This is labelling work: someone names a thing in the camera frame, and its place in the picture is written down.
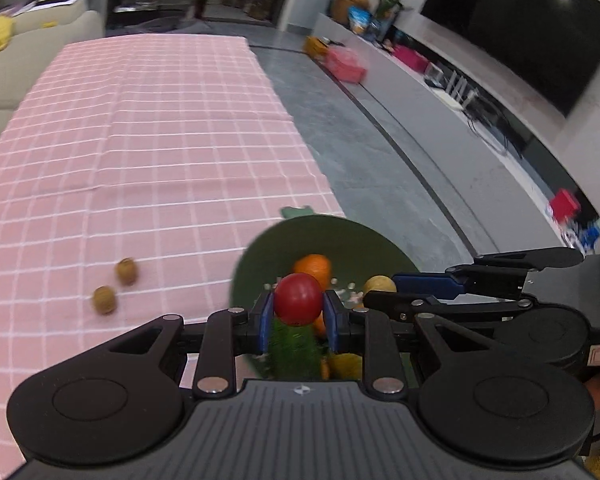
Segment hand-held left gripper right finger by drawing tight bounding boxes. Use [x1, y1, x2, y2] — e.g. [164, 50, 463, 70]
[322, 290, 501, 396]

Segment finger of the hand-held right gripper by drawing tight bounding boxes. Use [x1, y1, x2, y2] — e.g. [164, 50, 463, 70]
[391, 247, 586, 302]
[362, 291, 537, 325]

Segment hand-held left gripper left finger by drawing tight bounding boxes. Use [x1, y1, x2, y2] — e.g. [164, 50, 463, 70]
[97, 290, 276, 396]

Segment yellow-green pear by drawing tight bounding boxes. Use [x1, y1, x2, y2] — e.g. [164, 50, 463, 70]
[362, 275, 397, 297]

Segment red tomato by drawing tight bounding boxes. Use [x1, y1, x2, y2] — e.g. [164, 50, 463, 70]
[273, 273, 324, 326]

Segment green cucumber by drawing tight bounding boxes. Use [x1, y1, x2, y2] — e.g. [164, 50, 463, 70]
[267, 317, 326, 380]

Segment green perforated colander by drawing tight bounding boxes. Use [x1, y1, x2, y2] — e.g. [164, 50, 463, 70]
[230, 205, 421, 381]

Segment red object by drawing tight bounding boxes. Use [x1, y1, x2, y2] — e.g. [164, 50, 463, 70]
[550, 189, 582, 223]

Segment brown kiwi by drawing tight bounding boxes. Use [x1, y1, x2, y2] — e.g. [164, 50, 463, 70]
[92, 286, 118, 316]
[115, 257, 140, 287]

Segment grey television cabinet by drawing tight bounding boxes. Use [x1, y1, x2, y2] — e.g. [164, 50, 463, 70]
[314, 12, 600, 261]

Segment white router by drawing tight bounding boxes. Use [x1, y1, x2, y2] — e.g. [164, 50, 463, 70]
[442, 67, 481, 111]

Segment magenta box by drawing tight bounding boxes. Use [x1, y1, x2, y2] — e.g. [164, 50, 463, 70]
[392, 44, 430, 73]

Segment pink checkered tablecloth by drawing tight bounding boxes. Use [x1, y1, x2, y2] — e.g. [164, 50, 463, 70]
[0, 35, 348, 480]

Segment pink storage box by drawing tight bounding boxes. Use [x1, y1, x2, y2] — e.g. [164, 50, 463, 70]
[325, 46, 370, 83]

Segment orange box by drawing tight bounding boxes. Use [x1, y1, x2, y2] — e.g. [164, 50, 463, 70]
[304, 35, 331, 58]

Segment blue snack bag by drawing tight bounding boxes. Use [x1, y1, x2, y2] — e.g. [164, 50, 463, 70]
[348, 6, 373, 36]

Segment black television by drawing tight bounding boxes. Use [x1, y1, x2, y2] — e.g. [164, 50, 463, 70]
[420, 0, 600, 118]

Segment green potted plant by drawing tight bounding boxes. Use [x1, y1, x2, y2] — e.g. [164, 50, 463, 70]
[370, 0, 426, 26]

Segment golden vase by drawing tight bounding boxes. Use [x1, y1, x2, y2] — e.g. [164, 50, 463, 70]
[330, 0, 370, 26]

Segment beige sofa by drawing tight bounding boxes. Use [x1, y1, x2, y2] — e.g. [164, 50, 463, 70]
[0, 10, 105, 113]

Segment black cables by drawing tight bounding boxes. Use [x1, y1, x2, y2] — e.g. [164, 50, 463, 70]
[467, 95, 523, 158]

